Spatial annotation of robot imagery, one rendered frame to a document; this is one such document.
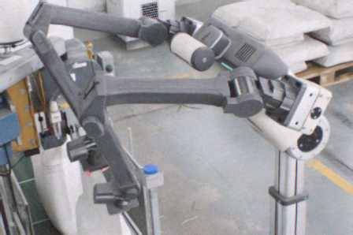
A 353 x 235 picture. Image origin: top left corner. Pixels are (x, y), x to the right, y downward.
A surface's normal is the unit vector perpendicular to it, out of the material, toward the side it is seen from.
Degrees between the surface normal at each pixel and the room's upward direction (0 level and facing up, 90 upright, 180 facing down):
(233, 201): 0
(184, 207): 0
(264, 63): 66
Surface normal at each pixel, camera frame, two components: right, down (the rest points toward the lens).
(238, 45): -0.67, -0.51
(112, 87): 0.14, -0.57
